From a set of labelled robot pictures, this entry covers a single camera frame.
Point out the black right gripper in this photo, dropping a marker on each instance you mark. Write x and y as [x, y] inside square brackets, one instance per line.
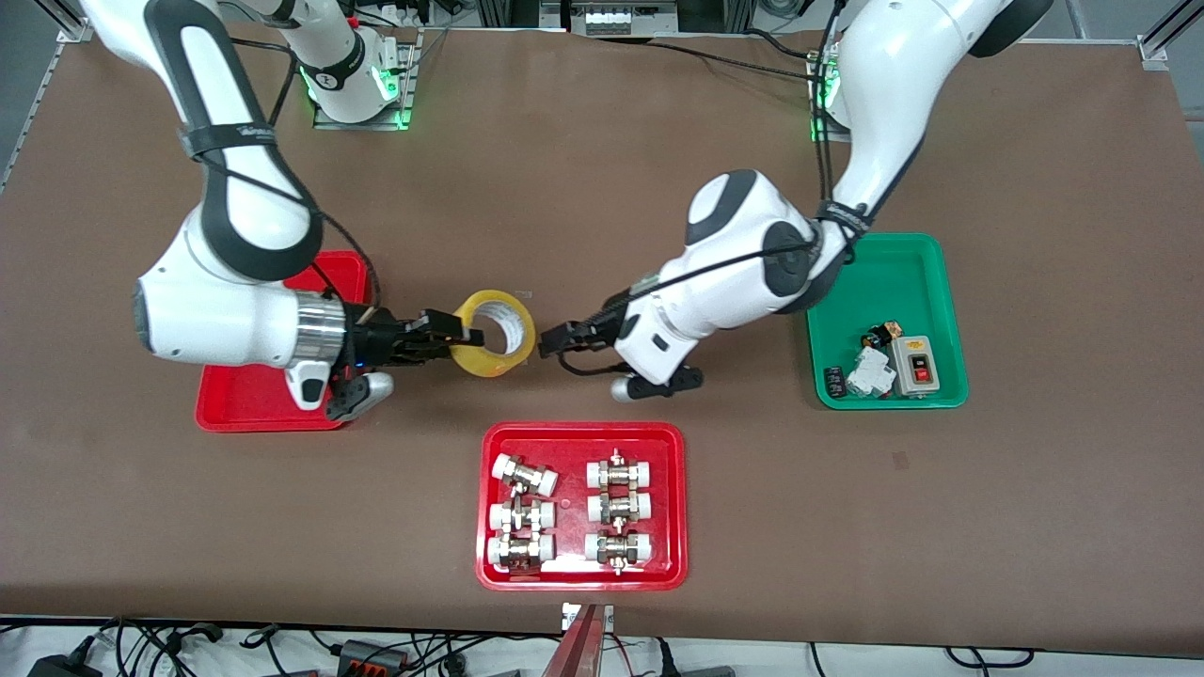
[378, 340]

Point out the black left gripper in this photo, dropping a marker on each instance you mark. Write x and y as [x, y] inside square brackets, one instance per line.
[594, 332]

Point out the clear yellowish tape roll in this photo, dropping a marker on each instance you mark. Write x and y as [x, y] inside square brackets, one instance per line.
[484, 365]

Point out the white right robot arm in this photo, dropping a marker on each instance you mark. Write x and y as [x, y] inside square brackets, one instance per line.
[235, 320]

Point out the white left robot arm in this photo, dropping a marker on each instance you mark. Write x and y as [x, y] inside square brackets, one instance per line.
[743, 282]

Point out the red tray with fittings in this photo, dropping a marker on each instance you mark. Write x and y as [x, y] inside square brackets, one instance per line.
[574, 564]

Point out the empty red plastic tray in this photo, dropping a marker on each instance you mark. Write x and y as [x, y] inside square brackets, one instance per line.
[235, 409]

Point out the green plastic tray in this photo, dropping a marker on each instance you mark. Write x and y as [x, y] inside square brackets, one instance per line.
[903, 282]

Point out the white capped metal pipe fitting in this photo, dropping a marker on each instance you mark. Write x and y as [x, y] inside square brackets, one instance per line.
[621, 508]
[621, 472]
[520, 551]
[522, 516]
[525, 475]
[619, 548]

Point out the dark brown capacitor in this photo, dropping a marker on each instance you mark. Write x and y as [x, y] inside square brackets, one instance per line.
[834, 382]

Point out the white circuit breaker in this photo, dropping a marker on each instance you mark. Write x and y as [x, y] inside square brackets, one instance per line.
[870, 374]

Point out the black push button with board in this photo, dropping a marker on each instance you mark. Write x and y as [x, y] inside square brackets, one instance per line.
[881, 335]

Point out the black orange connector box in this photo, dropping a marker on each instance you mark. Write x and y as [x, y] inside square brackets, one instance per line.
[372, 656]

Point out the grey power strip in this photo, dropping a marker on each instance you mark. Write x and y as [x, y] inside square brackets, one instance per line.
[621, 17]

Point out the black power adapter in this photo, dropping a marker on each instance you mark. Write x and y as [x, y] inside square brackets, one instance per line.
[61, 668]

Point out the reddish pole with metal bracket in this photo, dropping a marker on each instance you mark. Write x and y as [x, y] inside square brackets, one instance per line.
[578, 649]

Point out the grey on-off switch box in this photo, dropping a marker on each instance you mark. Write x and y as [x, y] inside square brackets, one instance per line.
[914, 362]

